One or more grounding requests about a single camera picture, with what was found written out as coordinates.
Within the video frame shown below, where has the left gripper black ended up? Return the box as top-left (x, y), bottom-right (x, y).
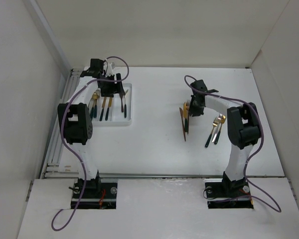
top-left (99, 73), bottom-right (125, 97)

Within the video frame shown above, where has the gold spoon green handle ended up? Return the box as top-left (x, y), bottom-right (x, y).
top-left (93, 99), bottom-right (97, 118)
top-left (90, 92), bottom-right (100, 119)

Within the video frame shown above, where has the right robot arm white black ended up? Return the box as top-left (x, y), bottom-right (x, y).
top-left (188, 80), bottom-right (263, 199)

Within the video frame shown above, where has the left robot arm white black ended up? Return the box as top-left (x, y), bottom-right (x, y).
top-left (57, 56), bottom-right (129, 198)

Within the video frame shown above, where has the white divided utensil tray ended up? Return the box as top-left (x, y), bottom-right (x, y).
top-left (92, 83), bottom-right (133, 127)

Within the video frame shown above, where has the gold knife green handle short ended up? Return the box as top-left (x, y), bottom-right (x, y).
top-left (183, 100), bottom-right (190, 133)

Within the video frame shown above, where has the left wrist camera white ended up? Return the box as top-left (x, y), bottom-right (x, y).
top-left (104, 60), bottom-right (116, 77)

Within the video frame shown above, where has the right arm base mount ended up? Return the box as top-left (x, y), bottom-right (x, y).
top-left (204, 173), bottom-right (254, 209)

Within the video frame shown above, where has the aluminium rail frame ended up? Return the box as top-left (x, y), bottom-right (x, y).
top-left (39, 68), bottom-right (83, 179)

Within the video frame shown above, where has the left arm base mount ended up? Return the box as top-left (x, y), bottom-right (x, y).
top-left (77, 174), bottom-right (118, 210)

